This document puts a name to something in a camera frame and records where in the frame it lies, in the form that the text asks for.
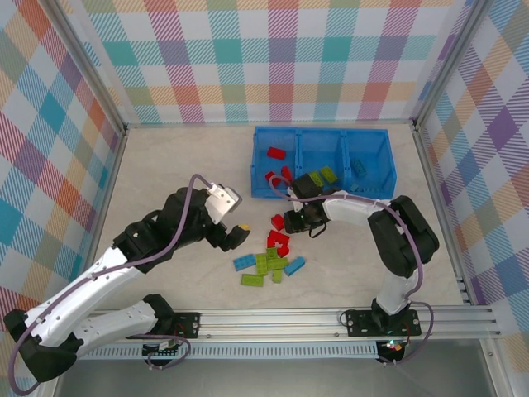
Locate wide aluminium base rail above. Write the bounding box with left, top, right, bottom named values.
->
left=94, top=305, right=501, bottom=342

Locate aluminium side rail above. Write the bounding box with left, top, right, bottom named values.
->
left=411, top=122, right=476, bottom=307
left=97, top=127, right=129, bottom=249

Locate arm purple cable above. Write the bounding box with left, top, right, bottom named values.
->
left=264, top=174, right=435, bottom=367
left=7, top=173, right=216, bottom=394

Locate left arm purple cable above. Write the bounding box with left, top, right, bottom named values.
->
left=7, top=173, right=216, bottom=394

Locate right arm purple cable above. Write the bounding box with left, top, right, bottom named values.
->
left=264, top=174, right=435, bottom=367

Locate white slotted cable duct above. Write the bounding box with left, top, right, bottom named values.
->
left=88, top=345, right=381, bottom=361

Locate left small circuit board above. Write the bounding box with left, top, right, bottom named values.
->
left=142, top=339, right=183, bottom=357

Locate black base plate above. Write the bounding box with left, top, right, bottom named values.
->
left=156, top=312, right=202, bottom=340
left=345, top=309, right=422, bottom=338

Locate aluminium back rail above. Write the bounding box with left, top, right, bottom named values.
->
left=122, top=118, right=418, bottom=130

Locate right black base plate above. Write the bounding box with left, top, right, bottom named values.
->
left=345, top=309, right=422, bottom=338

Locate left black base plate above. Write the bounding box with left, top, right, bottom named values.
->
left=156, top=312, right=202, bottom=340

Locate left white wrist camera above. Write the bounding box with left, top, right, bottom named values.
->
left=205, top=184, right=244, bottom=227

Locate small circuit board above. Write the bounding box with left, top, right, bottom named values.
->
left=142, top=339, right=183, bottom=357
left=378, top=339, right=406, bottom=361

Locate right small circuit board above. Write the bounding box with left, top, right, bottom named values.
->
left=378, top=339, right=406, bottom=361

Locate aluminium frame post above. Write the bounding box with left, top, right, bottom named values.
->
left=412, top=0, right=493, bottom=125
left=49, top=0, right=129, bottom=133

